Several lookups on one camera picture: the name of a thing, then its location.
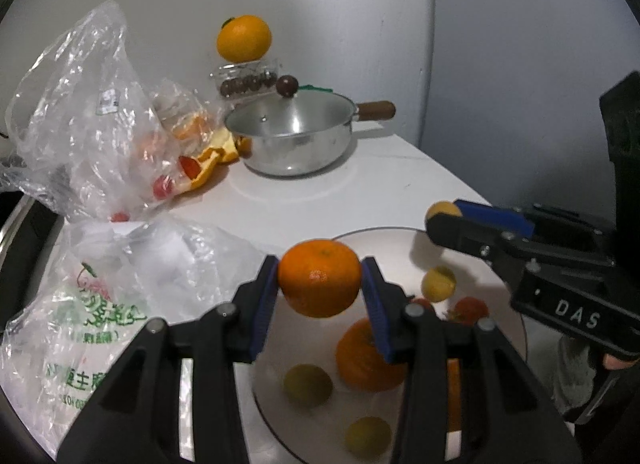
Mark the orange peel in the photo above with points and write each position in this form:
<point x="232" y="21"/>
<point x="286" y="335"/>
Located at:
<point x="215" y="156"/>

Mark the grey refrigerator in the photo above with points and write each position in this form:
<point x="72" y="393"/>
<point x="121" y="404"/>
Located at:
<point x="525" y="69"/>

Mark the longan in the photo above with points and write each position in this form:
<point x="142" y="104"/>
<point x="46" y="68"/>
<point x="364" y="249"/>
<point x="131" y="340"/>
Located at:
<point x="447" y="208"/>
<point x="307" y="384"/>
<point x="367" y="436"/>
<point x="438" y="284"/>

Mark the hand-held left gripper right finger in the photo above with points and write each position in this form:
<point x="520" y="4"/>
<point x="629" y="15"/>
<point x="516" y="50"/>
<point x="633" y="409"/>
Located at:
<point x="377" y="309"/>

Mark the clear plastic bag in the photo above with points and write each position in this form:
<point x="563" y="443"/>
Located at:
<point x="75" y="94"/>

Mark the white plate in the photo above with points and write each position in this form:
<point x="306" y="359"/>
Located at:
<point x="390" y="254"/>

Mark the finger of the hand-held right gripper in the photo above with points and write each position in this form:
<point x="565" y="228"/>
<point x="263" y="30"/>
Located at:
<point x="495" y="216"/>
<point x="460" y="234"/>

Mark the bagged cherry tomato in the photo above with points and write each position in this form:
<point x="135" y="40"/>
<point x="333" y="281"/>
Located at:
<point x="189" y="166"/>
<point x="162" y="187"/>

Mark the person's right hand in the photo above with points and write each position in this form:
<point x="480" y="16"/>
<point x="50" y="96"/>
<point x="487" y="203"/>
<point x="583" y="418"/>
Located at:
<point x="616" y="362"/>

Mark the large orange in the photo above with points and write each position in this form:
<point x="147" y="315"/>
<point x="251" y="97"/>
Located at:
<point x="244" y="39"/>

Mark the tangerine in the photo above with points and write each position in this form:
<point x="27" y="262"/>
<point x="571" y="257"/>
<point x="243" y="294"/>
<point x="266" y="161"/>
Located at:
<point x="365" y="359"/>
<point x="320" y="276"/>
<point x="454" y="394"/>

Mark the green plastic piece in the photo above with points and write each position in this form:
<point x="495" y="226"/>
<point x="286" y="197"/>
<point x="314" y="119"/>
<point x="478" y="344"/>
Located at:
<point x="315" y="88"/>

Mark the clear box of dark fruit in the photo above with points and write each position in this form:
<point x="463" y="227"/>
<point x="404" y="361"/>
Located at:
<point x="245" y="84"/>

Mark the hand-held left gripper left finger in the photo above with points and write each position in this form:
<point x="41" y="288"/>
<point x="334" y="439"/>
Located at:
<point x="265" y="304"/>

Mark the green printed plastic bag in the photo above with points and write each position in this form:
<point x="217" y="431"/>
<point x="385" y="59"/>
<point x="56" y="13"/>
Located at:
<point x="50" y="344"/>

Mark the steel pot with lid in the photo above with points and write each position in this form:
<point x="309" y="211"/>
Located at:
<point x="295" y="144"/>

